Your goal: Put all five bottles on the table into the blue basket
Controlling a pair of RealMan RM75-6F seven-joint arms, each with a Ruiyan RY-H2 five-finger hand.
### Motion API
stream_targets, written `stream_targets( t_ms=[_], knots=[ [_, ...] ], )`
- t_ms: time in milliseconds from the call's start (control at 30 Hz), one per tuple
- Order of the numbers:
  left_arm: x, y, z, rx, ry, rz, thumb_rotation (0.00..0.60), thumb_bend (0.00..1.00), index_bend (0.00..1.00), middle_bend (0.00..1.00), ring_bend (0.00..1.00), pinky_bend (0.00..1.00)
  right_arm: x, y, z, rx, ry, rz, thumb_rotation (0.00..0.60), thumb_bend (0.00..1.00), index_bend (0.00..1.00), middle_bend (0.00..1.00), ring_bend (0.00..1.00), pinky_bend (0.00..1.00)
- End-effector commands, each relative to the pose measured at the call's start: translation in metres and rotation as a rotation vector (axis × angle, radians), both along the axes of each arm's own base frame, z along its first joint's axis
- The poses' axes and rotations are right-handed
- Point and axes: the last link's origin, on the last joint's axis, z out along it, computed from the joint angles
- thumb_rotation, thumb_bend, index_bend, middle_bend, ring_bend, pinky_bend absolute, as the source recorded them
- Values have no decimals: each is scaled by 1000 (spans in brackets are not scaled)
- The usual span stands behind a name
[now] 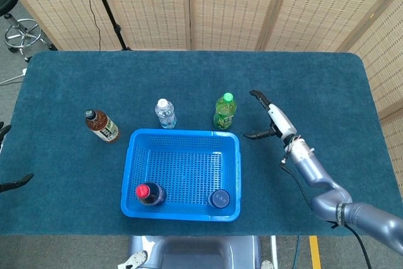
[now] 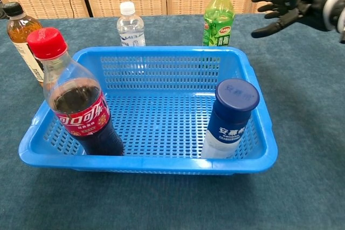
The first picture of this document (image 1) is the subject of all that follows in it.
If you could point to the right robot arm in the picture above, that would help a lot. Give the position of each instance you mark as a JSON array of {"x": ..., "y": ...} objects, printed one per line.
[{"x": 318, "y": 177}]

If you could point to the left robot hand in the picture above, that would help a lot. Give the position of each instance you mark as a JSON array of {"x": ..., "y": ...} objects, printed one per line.
[{"x": 15, "y": 182}]

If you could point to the amber tea bottle black cap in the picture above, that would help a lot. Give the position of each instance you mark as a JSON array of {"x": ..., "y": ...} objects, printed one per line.
[{"x": 102, "y": 127}]

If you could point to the blue-grey robot torso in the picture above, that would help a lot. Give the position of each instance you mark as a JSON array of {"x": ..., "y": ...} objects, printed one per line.
[{"x": 195, "y": 253}]

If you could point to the teal table cloth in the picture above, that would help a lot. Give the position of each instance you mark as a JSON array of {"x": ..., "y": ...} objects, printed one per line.
[{"x": 189, "y": 77}]

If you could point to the cola bottle with red cap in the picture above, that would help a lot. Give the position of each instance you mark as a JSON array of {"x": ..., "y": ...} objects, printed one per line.
[{"x": 151, "y": 194}]

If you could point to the blue perforated plastic basket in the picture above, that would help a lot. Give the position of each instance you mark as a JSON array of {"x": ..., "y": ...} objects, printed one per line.
[{"x": 176, "y": 214}]

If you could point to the black tripod stand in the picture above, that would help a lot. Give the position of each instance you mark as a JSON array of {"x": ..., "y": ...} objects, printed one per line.
[{"x": 107, "y": 4}]

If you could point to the green drink bottle green cap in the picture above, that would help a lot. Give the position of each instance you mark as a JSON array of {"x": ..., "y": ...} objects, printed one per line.
[{"x": 224, "y": 113}]

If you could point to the black stool with chrome base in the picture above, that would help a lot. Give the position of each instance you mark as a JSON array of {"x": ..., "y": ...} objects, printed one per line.
[{"x": 22, "y": 34}]

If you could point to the yellow floor tape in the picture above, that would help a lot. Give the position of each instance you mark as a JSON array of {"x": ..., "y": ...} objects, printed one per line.
[{"x": 315, "y": 253}]

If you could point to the clear water bottle white cap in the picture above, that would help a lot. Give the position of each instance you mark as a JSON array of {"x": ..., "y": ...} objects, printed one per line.
[{"x": 166, "y": 114}]

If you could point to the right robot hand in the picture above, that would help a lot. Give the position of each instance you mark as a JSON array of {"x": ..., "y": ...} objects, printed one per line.
[{"x": 281, "y": 121}]

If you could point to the blue white milk bottle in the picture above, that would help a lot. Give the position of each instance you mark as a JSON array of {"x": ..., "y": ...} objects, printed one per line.
[{"x": 219, "y": 198}]

